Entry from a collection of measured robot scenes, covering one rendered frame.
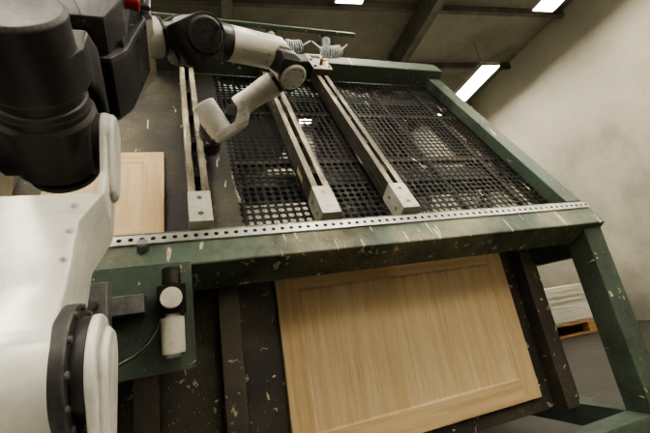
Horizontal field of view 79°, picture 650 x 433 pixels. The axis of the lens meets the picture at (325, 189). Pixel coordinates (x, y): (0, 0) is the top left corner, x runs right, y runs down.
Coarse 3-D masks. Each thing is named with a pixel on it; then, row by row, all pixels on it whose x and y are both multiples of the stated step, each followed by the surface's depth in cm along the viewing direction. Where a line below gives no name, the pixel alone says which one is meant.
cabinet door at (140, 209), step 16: (128, 160) 125; (144, 160) 127; (160, 160) 128; (128, 176) 120; (144, 176) 121; (160, 176) 122; (48, 192) 108; (80, 192) 111; (128, 192) 114; (144, 192) 115; (160, 192) 117; (128, 208) 110; (144, 208) 111; (160, 208) 112; (128, 224) 105; (144, 224) 106; (160, 224) 107
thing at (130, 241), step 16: (512, 208) 139; (528, 208) 141; (544, 208) 143; (560, 208) 145; (576, 208) 148; (288, 224) 111; (304, 224) 112; (320, 224) 114; (336, 224) 115; (352, 224) 116; (368, 224) 118; (384, 224) 120; (112, 240) 95; (128, 240) 96; (160, 240) 98; (176, 240) 99; (192, 240) 100
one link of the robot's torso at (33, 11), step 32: (0, 0) 48; (32, 0) 49; (0, 32) 44; (32, 32) 45; (64, 32) 49; (0, 64) 46; (32, 64) 48; (64, 64) 51; (96, 64) 62; (0, 96) 50; (32, 96) 50; (64, 96) 53; (96, 96) 68; (64, 192) 63
